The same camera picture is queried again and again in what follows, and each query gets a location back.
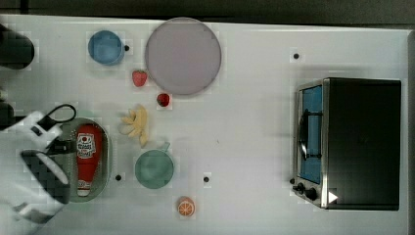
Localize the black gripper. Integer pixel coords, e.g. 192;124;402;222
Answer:
46;139;76;155

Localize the red ketchup bottle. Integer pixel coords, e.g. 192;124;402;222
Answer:
76;124;103;197

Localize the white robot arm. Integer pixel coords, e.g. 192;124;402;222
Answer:
0;112;70;235

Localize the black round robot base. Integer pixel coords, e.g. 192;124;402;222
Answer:
0;24;35;70

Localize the green oval strainer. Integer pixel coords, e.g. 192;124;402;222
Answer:
57;117;111;203

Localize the peeled banana toy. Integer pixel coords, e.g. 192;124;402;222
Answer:
118;105;148;147

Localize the pink strawberry toy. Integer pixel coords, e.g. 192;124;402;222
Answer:
132;70;148;87

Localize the blue bowl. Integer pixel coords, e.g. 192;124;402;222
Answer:
87;30;125;66

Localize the red strawberry toy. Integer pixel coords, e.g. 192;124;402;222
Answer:
157;93;170;107

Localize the orange half toy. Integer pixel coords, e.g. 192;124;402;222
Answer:
177;197;196;216

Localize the large pink plate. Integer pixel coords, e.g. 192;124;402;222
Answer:
145;18;221;95

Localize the silver black toaster oven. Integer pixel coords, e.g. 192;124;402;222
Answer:
290;77;401;211

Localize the green cup with handle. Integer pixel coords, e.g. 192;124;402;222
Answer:
134;142;174;190

